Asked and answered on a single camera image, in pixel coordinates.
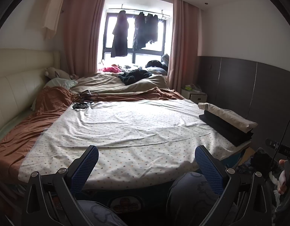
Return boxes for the person's right hand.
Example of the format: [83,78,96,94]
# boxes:
[275,160,290,195]

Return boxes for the cream padded headboard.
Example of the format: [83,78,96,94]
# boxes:
[0,48,62,142]

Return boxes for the black crumpled clothes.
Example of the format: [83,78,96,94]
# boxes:
[118,68,152,86]

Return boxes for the floor clothes pile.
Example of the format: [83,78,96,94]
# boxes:
[237,147,290,226]

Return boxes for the dark framed window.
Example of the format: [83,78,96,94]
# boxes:
[98,0,175,72]

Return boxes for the blue printed bed frame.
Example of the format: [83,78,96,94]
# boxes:
[8,144,251,215]

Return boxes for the white floral bed sheet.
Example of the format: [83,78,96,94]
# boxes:
[18,99,244,190]

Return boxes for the pale pillow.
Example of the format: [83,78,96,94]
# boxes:
[44,78,79,90]

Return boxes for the beige duvet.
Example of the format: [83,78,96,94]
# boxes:
[70,73,169,95]

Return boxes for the brown blanket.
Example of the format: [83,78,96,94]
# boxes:
[0,86,185,182]

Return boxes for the cream hanging cloth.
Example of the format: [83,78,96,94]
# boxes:
[43,0,66,40]

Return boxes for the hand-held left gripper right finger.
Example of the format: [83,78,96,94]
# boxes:
[195,145,271,226]

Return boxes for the white nightstand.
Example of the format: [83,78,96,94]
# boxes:
[180,88,208,103]

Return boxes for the dark cushion pile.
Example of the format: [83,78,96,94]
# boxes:
[145,54,170,74]

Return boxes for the pink garment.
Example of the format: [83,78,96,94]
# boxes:
[101,66,122,74]

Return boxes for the pink curtain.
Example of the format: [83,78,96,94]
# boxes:
[167,0,202,95]
[62,0,109,78]

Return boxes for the dark hanging garment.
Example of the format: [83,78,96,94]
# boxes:
[133,11,146,51]
[144,13,159,44]

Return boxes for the stack of black folded clothes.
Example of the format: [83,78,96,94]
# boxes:
[199,114,255,146]

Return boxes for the beige plush toy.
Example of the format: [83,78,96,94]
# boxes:
[44,66,78,80]

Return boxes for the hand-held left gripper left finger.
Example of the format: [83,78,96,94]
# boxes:
[22,145,99,226]

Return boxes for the grey built-in wardrobe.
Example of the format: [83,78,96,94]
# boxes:
[198,56,290,142]

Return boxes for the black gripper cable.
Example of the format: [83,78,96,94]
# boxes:
[271,118,290,170]

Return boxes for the small dark clothing item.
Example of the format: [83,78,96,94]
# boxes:
[72,89,99,111]

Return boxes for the metal clothes rail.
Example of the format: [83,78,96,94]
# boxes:
[107,3,171,18]

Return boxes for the beige zip jacket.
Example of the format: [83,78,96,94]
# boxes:
[198,102,258,132]

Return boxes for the long dark hanging coat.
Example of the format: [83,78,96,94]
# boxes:
[111,10,129,57]

